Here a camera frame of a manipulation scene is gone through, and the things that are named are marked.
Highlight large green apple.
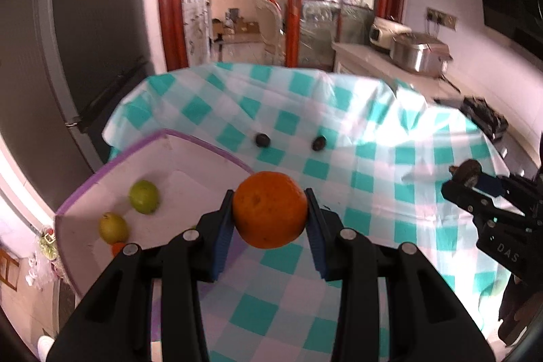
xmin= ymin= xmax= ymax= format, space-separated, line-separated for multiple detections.
xmin=129 ymin=180 xmax=161 ymax=214

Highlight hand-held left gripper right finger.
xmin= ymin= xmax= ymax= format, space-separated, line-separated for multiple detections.
xmin=304 ymin=187 xmax=497 ymax=362

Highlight white countertop appliance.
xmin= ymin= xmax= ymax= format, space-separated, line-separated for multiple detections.
xmin=369 ymin=16 xmax=412 ymax=53

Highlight white chair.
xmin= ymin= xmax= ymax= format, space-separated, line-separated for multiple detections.
xmin=255 ymin=0 xmax=286 ymax=63

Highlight white kitchen counter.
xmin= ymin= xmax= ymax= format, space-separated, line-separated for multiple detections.
xmin=333 ymin=42 xmax=467 ymax=100

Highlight teal white checkered tablecloth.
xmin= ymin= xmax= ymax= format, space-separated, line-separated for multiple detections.
xmin=103 ymin=62 xmax=510 ymax=362

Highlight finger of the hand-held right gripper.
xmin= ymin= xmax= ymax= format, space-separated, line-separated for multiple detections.
xmin=474 ymin=174 xmax=532 ymax=197
xmin=441 ymin=179 xmax=527 ymax=226

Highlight white box with purple rim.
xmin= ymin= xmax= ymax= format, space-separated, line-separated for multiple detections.
xmin=54 ymin=129 xmax=255 ymax=341

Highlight dark grey refrigerator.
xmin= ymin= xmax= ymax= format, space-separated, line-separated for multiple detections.
xmin=0 ymin=0 xmax=164 ymax=176

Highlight black gas stove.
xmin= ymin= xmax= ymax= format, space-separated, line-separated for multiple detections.
xmin=460 ymin=96 xmax=509 ymax=140

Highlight person's right hand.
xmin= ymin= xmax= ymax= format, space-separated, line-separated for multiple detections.
xmin=498 ymin=275 xmax=536 ymax=346

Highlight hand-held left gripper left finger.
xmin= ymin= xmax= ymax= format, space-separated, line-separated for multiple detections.
xmin=46 ymin=189 xmax=236 ymax=362

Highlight wall socket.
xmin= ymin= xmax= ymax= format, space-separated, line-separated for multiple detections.
xmin=426 ymin=8 xmax=458 ymax=30

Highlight steel countertop appliance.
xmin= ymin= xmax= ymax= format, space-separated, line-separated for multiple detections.
xmin=390 ymin=32 xmax=451 ymax=74

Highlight yellow pear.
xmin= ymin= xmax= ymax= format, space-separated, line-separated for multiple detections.
xmin=99 ymin=212 xmax=129 ymax=244

